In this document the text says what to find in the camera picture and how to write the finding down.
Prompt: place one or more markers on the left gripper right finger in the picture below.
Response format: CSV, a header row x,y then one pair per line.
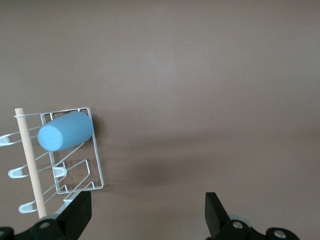
x,y
220,225

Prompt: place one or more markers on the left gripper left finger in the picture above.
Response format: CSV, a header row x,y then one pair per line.
x,y
72,220

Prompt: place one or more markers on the blue plastic cup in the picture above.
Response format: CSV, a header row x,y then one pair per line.
x,y
65,132

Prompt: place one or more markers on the wooden rack rod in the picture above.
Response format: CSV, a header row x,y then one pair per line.
x,y
31,162

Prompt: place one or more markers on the brown table cover sheet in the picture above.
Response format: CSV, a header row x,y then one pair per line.
x,y
200,75

